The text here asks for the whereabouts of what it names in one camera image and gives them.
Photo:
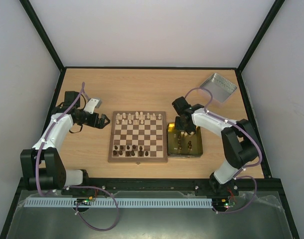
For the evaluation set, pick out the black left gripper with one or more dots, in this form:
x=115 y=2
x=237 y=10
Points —
x=100 y=125

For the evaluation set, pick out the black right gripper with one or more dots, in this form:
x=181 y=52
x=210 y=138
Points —
x=183 y=122

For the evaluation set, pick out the gold tin box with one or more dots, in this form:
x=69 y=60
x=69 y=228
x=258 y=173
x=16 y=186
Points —
x=183 y=145

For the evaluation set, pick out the wooden chess board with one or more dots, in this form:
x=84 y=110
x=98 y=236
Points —
x=151 y=136

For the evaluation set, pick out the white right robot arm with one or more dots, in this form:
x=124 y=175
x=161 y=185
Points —
x=240 y=144

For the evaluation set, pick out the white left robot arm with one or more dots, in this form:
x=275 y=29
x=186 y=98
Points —
x=42 y=167

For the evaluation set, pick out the silver tin lid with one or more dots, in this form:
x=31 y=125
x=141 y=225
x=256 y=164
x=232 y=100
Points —
x=221 y=88

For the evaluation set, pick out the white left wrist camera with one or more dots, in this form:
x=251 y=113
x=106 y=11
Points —
x=92 y=104

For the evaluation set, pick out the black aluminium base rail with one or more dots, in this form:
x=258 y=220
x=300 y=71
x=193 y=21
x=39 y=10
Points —
x=201 y=187

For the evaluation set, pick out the white slotted cable duct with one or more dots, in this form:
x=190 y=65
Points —
x=120 y=202

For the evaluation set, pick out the black frame post left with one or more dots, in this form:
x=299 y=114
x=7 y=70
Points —
x=32 y=15

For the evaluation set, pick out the black frame post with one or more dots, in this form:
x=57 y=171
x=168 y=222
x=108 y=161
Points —
x=32 y=15
x=275 y=8

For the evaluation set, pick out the black frame post right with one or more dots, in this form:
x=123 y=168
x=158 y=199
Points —
x=275 y=8

